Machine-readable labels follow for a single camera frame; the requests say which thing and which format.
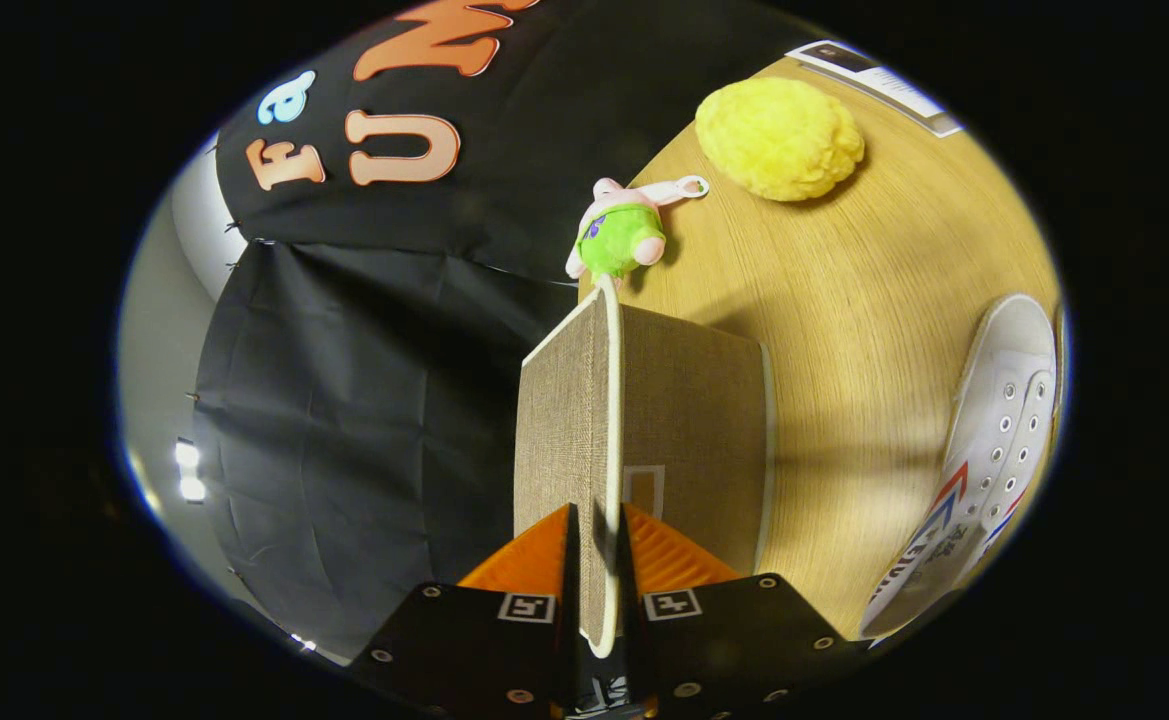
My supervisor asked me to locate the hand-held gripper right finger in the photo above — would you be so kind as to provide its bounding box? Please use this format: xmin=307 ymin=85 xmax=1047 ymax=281
xmin=616 ymin=503 xmax=877 ymax=720

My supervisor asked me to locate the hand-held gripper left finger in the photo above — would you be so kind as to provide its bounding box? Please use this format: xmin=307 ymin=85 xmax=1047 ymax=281
xmin=347 ymin=503 xmax=583 ymax=720

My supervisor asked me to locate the brown fabric storage box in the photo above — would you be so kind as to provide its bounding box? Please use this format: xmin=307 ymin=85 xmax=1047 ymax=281
xmin=512 ymin=275 xmax=777 ymax=659

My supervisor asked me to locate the white canvas shoe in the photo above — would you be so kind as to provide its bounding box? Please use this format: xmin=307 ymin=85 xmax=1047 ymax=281
xmin=857 ymin=293 xmax=1060 ymax=641

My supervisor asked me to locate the green and pink plush toy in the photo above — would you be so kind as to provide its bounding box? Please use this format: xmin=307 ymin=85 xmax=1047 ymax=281
xmin=564 ymin=175 xmax=711 ymax=283

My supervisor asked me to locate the yellow plush toy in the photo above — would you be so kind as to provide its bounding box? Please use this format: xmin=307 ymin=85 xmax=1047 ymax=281
xmin=694 ymin=77 xmax=866 ymax=203

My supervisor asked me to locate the white book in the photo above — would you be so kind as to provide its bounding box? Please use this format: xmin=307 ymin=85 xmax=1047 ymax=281
xmin=786 ymin=40 xmax=965 ymax=139

